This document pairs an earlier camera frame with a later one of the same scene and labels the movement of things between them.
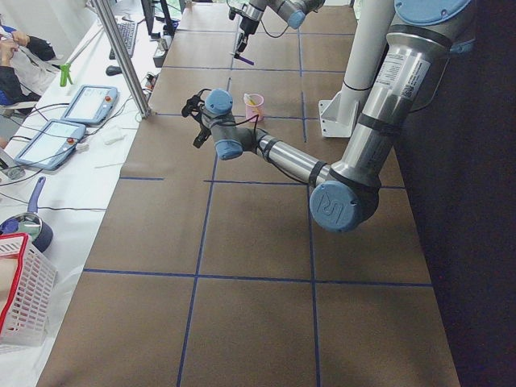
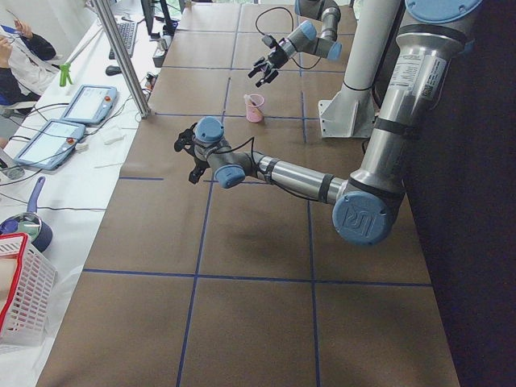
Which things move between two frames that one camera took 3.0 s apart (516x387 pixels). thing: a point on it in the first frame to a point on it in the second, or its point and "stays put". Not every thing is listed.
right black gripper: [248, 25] to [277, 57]
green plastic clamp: [64, 74] stays put
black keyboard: [127, 34] stays put
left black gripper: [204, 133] to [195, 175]
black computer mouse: [112, 70] stays put
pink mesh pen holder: [254, 106] stays put
